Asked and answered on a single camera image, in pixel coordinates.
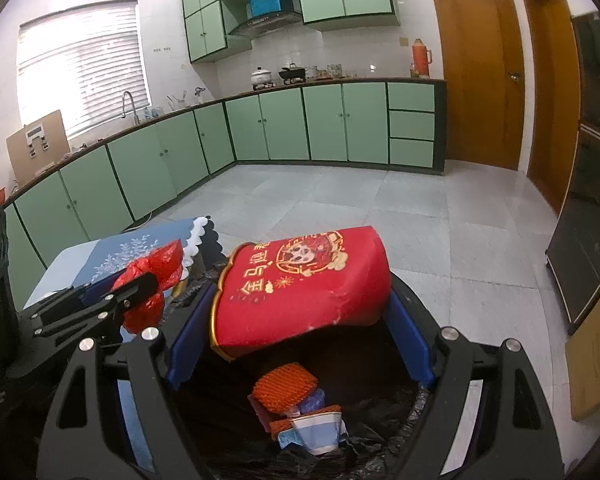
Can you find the white paper cup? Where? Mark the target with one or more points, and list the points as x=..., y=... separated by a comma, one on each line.
x=317, y=432

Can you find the blue box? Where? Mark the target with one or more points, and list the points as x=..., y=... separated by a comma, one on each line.
x=266, y=2

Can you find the white cooking pot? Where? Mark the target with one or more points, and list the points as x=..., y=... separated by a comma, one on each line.
x=261, y=77

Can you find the white window blind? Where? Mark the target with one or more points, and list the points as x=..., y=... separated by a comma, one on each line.
x=80, y=65

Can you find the blue snowflake tablecloth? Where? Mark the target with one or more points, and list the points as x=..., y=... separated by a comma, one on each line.
x=80, y=270

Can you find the range hood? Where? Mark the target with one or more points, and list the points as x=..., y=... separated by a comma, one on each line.
x=265, y=22

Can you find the metal faucet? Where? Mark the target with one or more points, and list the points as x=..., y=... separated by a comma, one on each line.
x=123, y=105

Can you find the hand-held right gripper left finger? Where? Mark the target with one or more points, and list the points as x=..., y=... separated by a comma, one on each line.
x=190, y=345

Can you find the green base cabinets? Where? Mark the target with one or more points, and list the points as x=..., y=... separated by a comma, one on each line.
x=325, y=120

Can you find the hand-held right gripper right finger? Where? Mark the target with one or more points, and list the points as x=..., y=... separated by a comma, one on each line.
x=412, y=345

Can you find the orange foam net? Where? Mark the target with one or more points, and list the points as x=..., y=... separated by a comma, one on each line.
x=285, y=385

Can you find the flat cardboard sheet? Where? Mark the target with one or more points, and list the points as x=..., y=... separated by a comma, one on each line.
x=595, y=360

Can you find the wooden door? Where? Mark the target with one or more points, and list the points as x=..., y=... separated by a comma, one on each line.
x=550, y=110
x=480, y=75

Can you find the red thermos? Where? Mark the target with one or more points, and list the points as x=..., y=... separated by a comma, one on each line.
x=421, y=60

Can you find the black glass cabinet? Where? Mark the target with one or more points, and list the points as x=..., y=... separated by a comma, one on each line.
x=590, y=210

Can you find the red plastic bag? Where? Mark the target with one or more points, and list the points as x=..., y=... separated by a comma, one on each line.
x=162, y=260

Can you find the black wok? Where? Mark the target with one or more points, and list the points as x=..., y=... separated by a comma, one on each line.
x=292, y=74

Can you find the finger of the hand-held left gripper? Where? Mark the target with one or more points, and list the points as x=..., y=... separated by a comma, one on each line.
x=137, y=287

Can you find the red printed gift box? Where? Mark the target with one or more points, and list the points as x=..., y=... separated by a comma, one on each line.
x=300, y=300

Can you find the trash bin with black liner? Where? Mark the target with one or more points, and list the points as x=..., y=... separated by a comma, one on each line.
x=375, y=410

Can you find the brown cardboard box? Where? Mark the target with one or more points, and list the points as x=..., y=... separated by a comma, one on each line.
x=35, y=160

